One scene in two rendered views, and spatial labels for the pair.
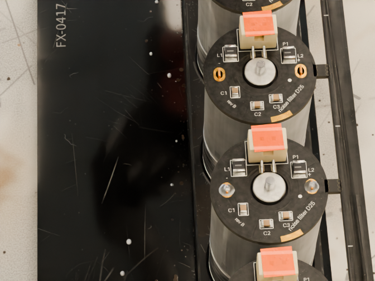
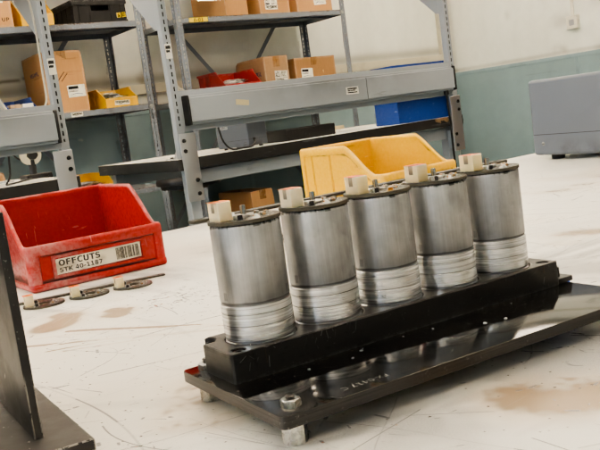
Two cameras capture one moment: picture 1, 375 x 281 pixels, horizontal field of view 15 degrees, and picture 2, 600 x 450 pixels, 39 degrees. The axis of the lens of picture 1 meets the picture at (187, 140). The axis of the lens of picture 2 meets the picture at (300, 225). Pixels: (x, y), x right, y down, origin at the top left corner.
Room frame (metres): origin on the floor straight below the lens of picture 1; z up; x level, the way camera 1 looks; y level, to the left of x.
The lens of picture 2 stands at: (0.32, 0.25, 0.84)
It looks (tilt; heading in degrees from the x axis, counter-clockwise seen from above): 7 degrees down; 243
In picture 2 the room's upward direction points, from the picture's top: 8 degrees counter-clockwise
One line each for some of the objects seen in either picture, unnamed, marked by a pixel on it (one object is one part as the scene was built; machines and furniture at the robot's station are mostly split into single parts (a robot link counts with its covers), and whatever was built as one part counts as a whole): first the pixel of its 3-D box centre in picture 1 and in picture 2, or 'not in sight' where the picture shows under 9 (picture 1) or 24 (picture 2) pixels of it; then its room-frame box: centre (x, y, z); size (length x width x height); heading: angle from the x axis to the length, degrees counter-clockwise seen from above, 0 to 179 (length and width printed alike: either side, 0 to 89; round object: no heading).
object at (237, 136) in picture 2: not in sight; (241, 135); (-1.01, -2.70, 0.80); 0.15 x 0.12 x 0.10; 117
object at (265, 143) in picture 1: (267, 149); (417, 172); (0.13, -0.02, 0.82); 0.01 x 0.01 x 0.01; 3
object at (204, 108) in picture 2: not in sight; (332, 95); (-1.37, -2.59, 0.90); 1.30 x 0.06 x 0.12; 8
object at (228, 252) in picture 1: (263, 232); (441, 240); (0.12, -0.02, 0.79); 0.02 x 0.02 x 0.05
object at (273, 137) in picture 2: not in sight; (299, 133); (-1.29, -2.76, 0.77); 0.24 x 0.16 x 0.04; 6
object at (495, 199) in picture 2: not in sight; (494, 227); (0.10, -0.02, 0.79); 0.02 x 0.02 x 0.05
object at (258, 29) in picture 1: (258, 35); (358, 184); (0.16, -0.02, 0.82); 0.01 x 0.01 x 0.01; 3
